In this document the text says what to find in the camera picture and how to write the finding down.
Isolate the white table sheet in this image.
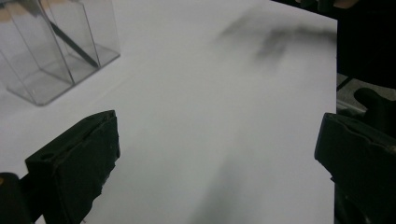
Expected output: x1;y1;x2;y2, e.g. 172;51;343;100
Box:
0;0;339;224

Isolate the black pen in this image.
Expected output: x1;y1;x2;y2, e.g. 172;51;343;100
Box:
18;0;101;69

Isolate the clear acrylic organizer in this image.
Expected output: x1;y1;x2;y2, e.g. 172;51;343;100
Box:
0;0;121;106

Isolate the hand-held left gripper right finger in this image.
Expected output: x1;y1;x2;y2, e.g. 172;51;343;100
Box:
314;112;396;224

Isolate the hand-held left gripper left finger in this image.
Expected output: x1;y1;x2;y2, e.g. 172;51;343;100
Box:
24;109;121;224

